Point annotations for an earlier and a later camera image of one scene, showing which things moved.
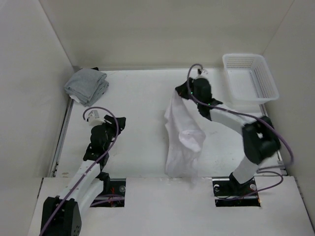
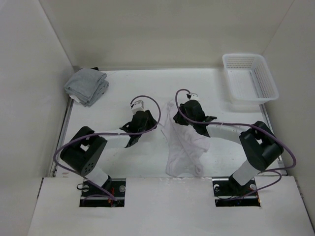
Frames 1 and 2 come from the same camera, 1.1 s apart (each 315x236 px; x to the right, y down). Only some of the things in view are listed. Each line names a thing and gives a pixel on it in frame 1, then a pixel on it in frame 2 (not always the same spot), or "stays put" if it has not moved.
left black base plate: x=114 y=197 stays put
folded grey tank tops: x=87 y=85 stays put
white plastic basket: x=250 y=79 stays put
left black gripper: x=111 y=121 to x=151 y=121
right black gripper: x=182 y=90 to x=178 y=117
